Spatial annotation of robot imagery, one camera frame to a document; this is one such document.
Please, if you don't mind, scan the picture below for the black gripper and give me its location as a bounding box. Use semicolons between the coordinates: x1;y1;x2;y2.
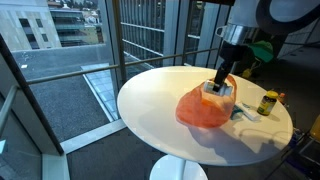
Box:
213;40;251;93

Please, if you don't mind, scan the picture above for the white round table pedestal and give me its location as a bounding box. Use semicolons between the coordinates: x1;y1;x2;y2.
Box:
148;154;210;180

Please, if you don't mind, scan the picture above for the orange translucent plastic bag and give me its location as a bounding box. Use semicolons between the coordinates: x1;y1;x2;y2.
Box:
175;74;239;130

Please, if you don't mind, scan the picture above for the yellow bin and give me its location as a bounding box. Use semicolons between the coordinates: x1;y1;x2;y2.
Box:
309;114;320;142

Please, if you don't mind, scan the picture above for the dark bottle with yellow cap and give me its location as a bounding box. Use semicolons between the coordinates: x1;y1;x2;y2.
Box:
256;90;280;117

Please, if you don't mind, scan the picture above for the small orange capped bottle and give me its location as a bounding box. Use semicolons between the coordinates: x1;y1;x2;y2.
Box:
277;92;287;105

